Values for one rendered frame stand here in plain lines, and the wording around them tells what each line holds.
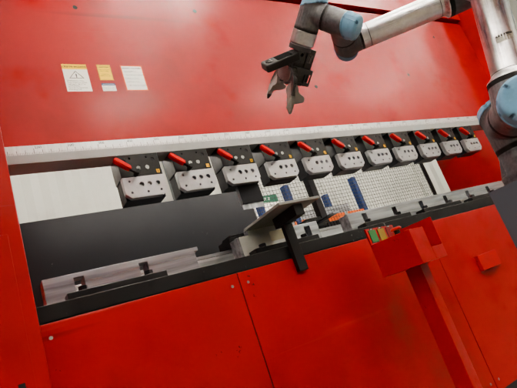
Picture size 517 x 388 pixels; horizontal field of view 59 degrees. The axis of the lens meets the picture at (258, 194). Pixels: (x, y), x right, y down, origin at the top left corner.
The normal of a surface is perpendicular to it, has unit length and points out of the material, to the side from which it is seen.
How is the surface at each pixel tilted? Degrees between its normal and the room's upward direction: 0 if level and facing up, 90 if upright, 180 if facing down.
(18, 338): 90
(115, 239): 90
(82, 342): 90
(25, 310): 90
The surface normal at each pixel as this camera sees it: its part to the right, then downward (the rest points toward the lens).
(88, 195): 0.65, -0.42
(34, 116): 0.47, -0.40
